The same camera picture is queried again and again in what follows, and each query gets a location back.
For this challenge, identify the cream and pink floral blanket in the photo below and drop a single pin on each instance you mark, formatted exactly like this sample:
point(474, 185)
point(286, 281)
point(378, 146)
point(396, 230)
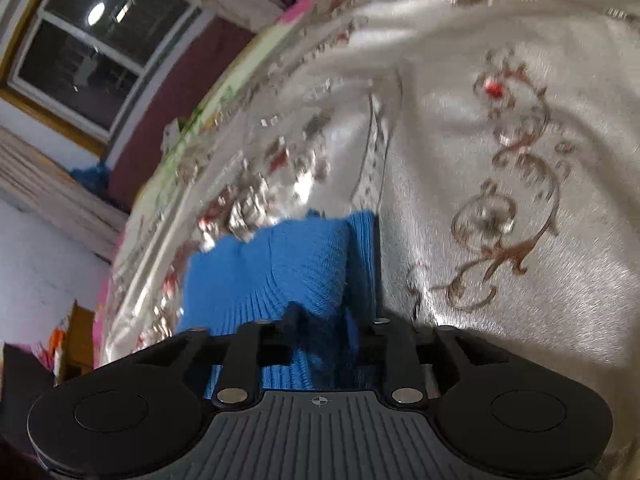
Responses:
point(202, 115)

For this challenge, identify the white paper sheet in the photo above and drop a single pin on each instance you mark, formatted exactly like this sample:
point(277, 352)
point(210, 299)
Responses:
point(171, 135)

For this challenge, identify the blue sweater with yellow stripes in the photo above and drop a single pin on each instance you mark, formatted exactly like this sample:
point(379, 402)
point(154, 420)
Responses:
point(300, 265)

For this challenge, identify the window with wooden frame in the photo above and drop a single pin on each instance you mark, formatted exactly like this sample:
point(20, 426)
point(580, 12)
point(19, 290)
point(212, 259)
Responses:
point(95, 45)

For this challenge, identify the wooden television cabinet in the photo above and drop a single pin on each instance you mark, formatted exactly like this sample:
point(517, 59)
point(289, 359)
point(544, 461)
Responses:
point(80, 340)

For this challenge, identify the black television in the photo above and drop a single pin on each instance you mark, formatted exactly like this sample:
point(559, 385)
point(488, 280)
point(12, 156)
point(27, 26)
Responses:
point(22, 390)

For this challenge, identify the maroon headboard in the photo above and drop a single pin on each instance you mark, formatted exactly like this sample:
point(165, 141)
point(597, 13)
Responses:
point(175, 110)

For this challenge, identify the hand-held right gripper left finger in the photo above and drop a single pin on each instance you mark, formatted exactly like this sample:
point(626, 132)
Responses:
point(282, 340)

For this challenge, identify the orange item on cabinet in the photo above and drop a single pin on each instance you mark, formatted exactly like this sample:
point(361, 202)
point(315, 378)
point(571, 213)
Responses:
point(56, 340)

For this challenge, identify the blue cloth by curtain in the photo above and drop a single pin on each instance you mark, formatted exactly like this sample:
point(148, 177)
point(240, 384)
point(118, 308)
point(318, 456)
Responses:
point(92, 177)

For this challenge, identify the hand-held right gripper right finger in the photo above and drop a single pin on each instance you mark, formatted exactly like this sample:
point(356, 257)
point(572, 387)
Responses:
point(395, 355)

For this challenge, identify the silver embroidered bedspread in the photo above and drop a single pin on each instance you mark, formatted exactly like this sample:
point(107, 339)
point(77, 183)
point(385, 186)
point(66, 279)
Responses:
point(450, 170)

